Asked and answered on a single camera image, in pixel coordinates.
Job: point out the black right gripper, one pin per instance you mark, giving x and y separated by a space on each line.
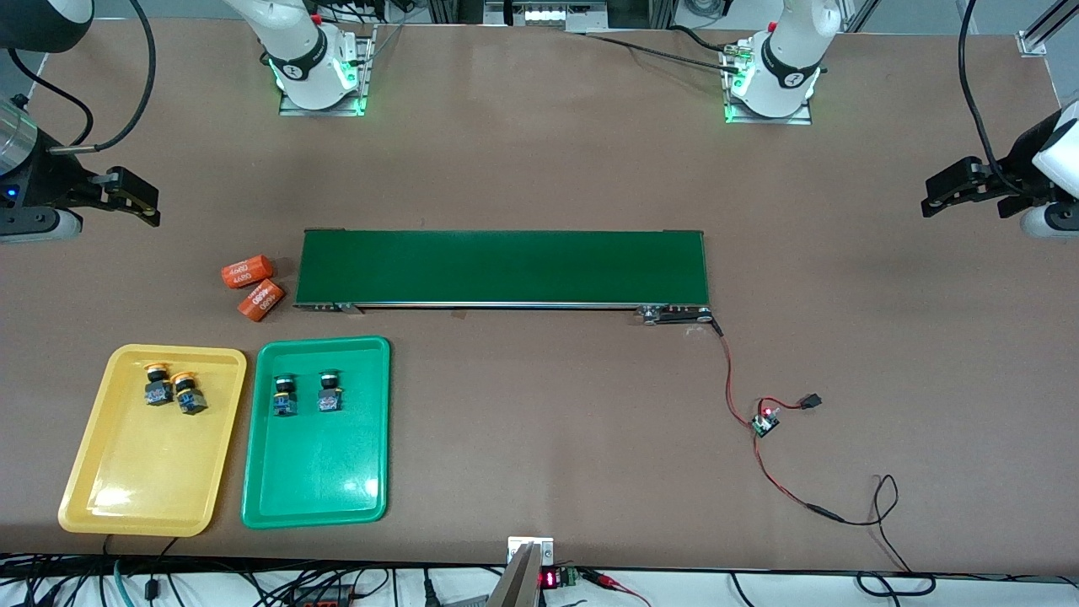
44 180

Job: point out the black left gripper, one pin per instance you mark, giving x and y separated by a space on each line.
1008 189

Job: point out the orange cylinder with print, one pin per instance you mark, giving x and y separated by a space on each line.
247 271
262 299

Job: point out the yellow push button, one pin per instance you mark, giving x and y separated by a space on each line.
158 392
190 399

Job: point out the green push button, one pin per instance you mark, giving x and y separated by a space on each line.
330 398
284 400

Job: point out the aluminium corner profile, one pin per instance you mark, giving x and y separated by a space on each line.
1041 34

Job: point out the yellow plastic tray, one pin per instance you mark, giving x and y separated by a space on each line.
152 455

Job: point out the small green circuit board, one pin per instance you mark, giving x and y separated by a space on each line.
765 424

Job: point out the green plastic tray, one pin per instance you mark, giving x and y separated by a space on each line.
320 464

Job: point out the green conveyor belt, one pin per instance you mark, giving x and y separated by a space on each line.
506 265

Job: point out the red power strip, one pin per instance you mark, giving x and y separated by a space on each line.
324 600

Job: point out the red clip lead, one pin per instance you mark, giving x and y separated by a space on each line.
600 578

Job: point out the red digit display module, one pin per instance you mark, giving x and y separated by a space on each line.
550 579

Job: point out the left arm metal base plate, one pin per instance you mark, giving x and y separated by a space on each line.
771 120

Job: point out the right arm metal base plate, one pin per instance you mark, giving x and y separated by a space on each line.
367 59

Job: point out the aluminium frame with light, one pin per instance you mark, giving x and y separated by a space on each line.
548 15

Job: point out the grey metal camera bracket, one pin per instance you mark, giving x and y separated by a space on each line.
518 586

